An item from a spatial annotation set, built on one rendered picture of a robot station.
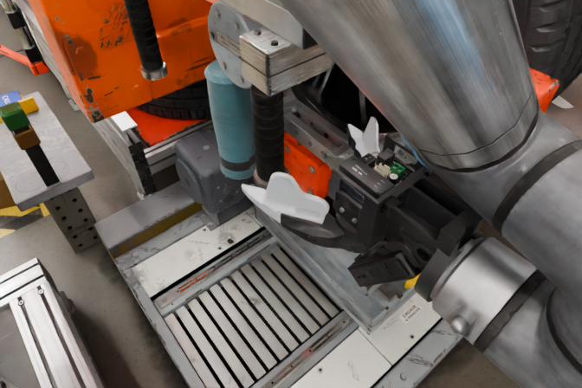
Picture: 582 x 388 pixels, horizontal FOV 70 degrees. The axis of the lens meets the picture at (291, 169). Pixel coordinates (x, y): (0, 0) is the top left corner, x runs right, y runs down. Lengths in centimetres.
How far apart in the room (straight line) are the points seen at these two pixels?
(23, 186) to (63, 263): 47
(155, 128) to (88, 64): 49
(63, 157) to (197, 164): 32
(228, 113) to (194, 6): 39
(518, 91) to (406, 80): 7
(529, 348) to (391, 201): 14
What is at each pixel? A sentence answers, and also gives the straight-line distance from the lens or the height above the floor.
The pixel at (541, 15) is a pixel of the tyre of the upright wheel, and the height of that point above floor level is 94.
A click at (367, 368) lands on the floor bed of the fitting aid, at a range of 115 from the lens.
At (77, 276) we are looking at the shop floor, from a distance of 149.
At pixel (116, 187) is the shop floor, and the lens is 169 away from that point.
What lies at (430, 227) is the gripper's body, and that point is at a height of 88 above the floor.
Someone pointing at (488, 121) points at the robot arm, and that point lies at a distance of 22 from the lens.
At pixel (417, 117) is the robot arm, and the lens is 20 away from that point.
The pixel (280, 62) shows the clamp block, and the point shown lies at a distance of 42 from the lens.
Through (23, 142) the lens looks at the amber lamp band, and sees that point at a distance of 101.
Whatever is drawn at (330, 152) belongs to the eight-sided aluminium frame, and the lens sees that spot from 79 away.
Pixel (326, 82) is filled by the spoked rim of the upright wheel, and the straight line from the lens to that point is 89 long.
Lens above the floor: 114
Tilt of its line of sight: 45 degrees down
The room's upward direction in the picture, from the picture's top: straight up
